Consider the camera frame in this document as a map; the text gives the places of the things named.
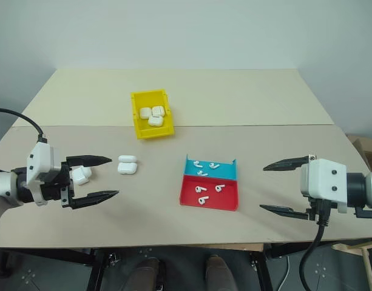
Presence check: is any thin white floor cable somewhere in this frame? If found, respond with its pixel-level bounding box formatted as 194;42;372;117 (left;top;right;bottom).
276;255;290;288

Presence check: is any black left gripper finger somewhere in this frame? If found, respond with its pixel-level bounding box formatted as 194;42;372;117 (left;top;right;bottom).
66;155;113;167
70;190;120;211

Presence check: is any black metal table frame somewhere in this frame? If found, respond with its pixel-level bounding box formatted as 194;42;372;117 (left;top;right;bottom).
0;241;368;291

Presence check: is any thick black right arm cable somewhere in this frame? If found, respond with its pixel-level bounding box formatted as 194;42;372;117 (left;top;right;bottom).
299;199;333;291

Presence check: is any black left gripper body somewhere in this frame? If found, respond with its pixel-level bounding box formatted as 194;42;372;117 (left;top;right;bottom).
39;162;76;210

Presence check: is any red plastic tray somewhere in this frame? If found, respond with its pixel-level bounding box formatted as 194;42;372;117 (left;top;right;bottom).
178;175;241;212

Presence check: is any blue plastic tray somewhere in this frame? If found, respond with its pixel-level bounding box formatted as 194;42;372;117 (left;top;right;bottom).
183;153;238;180

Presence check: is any brown cardboard box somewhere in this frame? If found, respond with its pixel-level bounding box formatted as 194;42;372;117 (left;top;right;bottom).
345;132;372;171

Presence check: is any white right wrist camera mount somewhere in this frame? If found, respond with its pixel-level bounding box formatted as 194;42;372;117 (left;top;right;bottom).
299;158;348;215

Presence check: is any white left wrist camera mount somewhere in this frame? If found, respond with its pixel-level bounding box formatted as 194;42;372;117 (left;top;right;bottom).
25;141;64;207

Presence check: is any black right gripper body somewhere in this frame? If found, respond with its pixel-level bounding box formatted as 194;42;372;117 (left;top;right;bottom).
305;154;319;221

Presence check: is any light wooden frame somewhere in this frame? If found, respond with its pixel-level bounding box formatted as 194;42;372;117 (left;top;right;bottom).
331;238;372;291

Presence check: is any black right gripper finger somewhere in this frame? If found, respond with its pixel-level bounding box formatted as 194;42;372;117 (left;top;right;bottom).
262;155;311;172
259;203;309;221

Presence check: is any white earbud case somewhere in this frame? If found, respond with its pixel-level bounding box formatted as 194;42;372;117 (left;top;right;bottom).
117;155;139;175
70;166;93;187

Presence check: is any dark brown rounded shape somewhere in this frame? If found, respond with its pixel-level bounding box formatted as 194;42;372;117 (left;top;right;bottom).
205;253;235;291
133;256;163;291

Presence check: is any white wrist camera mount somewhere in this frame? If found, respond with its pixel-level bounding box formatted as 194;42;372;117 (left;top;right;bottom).
25;141;64;207
299;158;348;215

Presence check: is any yellow plastic bin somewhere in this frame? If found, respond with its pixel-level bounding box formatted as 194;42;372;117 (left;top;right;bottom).
130;88;176;141

